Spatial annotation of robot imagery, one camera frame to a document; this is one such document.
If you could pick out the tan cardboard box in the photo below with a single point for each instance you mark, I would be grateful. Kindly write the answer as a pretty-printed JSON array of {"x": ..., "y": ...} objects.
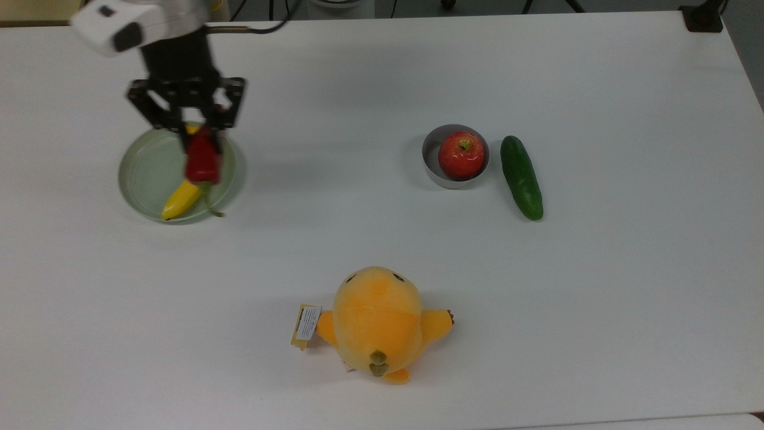
[{"x": 36, "y": 11}]

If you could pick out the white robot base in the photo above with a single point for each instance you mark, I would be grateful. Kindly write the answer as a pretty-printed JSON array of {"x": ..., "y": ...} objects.
[{"x": 340, "y": 7}]

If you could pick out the black pole with base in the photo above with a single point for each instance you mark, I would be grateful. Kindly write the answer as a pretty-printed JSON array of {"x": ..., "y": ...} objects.
[{"x": 703, "y": 18}]

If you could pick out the red chili pepper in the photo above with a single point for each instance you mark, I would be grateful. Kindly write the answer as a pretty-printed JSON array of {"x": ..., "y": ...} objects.
[{"x": 202, "y": 158}]

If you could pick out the round metal bowl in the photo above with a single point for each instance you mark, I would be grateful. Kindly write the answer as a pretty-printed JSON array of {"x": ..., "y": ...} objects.
[{"x": 431, "y": 152}]

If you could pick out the green cucumber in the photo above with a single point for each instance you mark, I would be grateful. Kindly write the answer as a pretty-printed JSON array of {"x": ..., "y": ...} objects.
[{"x": 522, "y": 179}]

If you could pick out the orange plush toy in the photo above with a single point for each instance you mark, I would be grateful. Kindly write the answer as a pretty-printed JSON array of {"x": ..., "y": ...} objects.
[{"x": 376, "y": 322}]

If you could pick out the bin of toy fruit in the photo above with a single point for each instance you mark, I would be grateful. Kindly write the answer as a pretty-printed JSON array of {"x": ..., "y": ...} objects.
[{"x": 219, "y": 9}]

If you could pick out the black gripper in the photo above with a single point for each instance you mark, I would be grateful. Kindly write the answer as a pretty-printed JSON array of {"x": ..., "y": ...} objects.
[{"x": 179, "y": 71}]

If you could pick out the white paper plush tag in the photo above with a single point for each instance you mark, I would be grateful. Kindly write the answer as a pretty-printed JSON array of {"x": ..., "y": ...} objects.
[{"x": 307, "y": 325}]

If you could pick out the red apple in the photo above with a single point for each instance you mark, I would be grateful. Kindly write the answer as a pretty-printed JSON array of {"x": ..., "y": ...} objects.
[{"x": 461, "y": 156}]

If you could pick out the yellow banana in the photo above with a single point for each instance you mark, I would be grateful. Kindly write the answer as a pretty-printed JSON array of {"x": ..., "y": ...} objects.
[{"x": 182, "y": 200}]

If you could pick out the green plastic plate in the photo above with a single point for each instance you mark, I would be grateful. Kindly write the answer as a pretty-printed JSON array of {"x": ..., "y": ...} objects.
[{"x": 149, "y": 179}]

